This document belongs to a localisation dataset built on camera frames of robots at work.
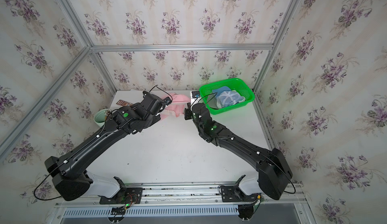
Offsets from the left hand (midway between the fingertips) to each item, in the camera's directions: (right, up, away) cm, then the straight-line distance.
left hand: (152, 109), depth 72 cm
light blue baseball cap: (+42, +7, +30) cm, 52 cm away
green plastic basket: (+53, +19, +46) cm, 73 cm away
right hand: (+19, +3, +5) cm, 20 cm away
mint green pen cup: (-37, -6, +18) cm, 42 cm away
